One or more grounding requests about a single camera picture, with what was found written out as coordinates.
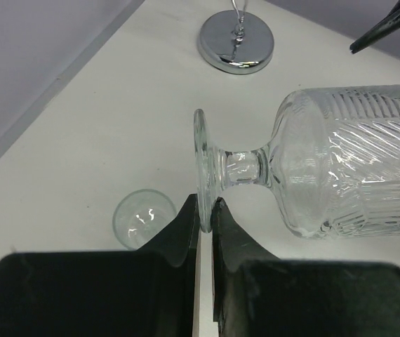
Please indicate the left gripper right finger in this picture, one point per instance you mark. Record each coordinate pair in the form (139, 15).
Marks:
(255, 293)

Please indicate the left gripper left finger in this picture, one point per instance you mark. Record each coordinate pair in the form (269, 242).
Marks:
(147, 292)

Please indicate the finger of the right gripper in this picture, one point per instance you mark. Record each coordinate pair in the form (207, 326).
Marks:
(385, 27)

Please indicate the clear patterned wine glass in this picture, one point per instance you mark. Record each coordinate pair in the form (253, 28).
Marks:
(140, 216)

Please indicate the chrome wine glass rack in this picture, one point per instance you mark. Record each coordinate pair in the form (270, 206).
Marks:
(236, 41)

